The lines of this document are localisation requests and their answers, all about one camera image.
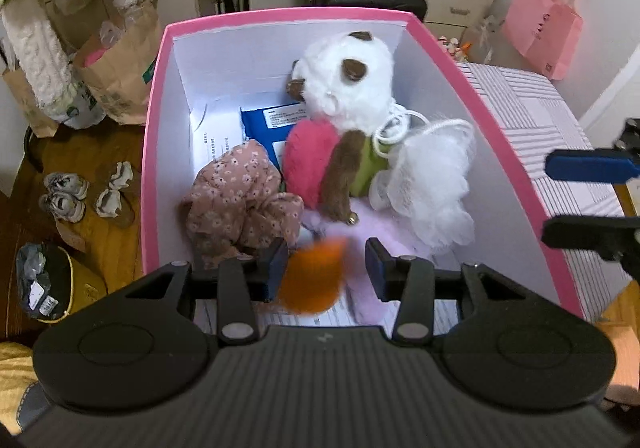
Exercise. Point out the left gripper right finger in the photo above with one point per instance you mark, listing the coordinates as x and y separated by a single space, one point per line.
409 280

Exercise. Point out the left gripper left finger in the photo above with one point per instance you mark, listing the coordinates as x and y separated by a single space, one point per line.
240 284

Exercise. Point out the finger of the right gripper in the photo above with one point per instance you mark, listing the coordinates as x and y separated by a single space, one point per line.
614 239
592 166

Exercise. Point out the orange soft ball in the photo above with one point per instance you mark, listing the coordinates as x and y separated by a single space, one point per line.
313 277

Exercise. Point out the floral pink fabric scrunchie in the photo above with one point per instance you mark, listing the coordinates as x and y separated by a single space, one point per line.
236 205

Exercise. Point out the white mesh bath pouf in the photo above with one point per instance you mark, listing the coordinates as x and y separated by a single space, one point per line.
426 178

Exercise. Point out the green soft ball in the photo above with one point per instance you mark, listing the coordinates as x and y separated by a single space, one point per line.
371 163

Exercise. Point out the magenta fluffy pom ball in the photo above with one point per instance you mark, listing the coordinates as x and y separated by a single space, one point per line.
307 154

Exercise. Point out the blue wet wipes pack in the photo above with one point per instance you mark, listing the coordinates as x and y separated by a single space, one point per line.
271 126

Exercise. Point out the white plush toy brown ears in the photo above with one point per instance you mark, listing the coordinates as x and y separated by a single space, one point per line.
347 80

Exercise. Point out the pink paper bag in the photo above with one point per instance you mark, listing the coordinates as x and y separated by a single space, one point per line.
545 33

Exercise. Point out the white paper sheet in box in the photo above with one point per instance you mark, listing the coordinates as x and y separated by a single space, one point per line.
215 137

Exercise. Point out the pink cardboard box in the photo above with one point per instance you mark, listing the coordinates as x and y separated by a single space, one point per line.
216 63

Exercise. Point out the brown paper bag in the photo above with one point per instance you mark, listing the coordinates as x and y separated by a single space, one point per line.
118 68

